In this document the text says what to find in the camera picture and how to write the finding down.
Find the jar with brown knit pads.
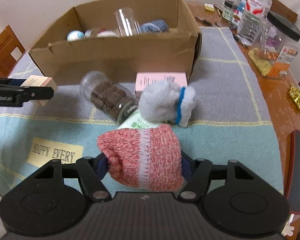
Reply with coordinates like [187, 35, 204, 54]
[79, 71, 138, 125]

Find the green white small box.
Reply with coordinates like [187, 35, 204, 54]
[117, 109, 162, 129]

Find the blue knitted sock roll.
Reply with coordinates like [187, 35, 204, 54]
[140, 20, 169, 33]

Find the pink cosmetic box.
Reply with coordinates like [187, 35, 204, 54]
[135, 71, 188, 98]

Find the cream cardboard small box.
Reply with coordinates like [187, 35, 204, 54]
[20, 74, 58, 107]

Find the clear water bottle red label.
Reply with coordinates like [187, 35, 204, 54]
[237, 0, 272, 46]

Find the clear plastic jar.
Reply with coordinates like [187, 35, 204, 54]
[115, 7, 140, 37]

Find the gold foil ornament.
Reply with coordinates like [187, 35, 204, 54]
[288, 85, 300, 110]

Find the wooden chair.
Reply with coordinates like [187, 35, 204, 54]
[0, 25, 26, 77]
[270, 0, 298, 24]

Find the wooden chair left side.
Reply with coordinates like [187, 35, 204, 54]
[0, 25, 26, 77]

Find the wooden chair far right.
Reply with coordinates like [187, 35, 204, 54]
[270, 0, 298, 24]

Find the red black phone case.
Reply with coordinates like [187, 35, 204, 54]
[285, 129, 300, 215]

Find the brown cardboard box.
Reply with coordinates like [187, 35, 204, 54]
[29, 0, 202, 85]

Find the small bottle black cap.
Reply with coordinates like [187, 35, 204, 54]
[222, 0, 234, 22]

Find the small bottle blue label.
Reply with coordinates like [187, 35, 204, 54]
[231, 0, 247, 29]

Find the pink knitted sock roll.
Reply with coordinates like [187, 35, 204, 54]
[97, 124, 184, 191]

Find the large jar black lid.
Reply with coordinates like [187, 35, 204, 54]
[248, 11, 300, 79]

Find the grey white sock roll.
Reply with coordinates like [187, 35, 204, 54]
[139, 80, 196, 127]

